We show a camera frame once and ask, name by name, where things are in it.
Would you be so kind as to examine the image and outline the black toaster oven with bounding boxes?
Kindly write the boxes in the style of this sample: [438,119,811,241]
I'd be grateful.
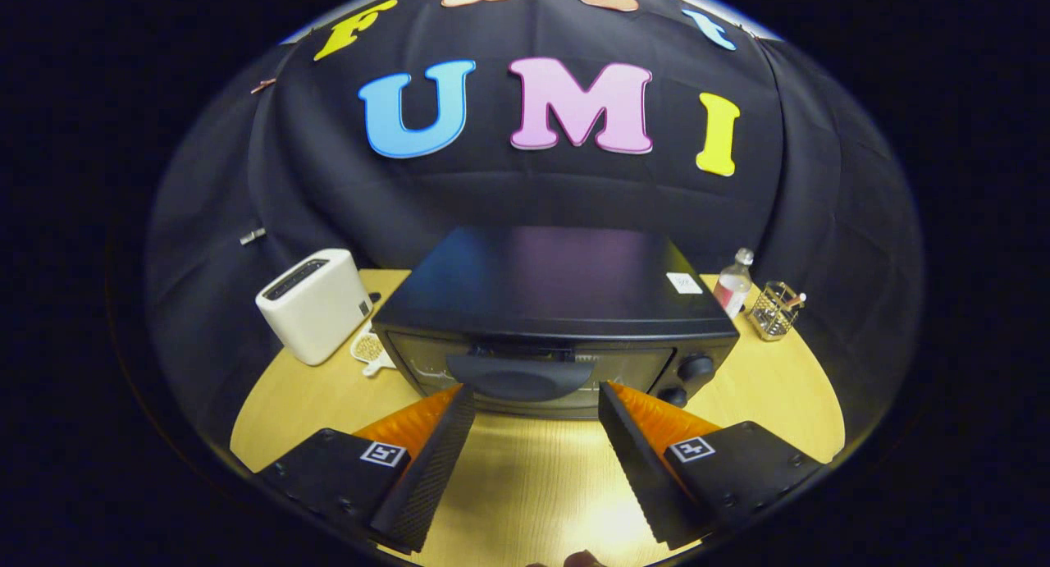
[371,226,741,420]

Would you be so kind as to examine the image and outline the white slot toaster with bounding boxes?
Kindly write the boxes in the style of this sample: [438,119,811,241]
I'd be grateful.
[255,249,375,366]

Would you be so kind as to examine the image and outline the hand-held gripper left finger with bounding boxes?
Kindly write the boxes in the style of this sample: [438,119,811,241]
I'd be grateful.
[256,384,478,554]

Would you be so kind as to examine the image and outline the metal wire basket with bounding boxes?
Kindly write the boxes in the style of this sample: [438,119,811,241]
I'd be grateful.
[748,281,806,342]

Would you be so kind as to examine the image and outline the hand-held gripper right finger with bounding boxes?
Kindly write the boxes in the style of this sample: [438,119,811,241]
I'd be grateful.
[597,381,825,551]

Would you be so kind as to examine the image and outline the white slotted spoon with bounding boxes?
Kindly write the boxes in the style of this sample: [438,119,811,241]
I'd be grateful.
[350,325,397,377]

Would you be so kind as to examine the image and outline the clear plastic bottle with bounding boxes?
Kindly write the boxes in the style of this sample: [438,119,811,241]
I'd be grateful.
[712,248,756,319]

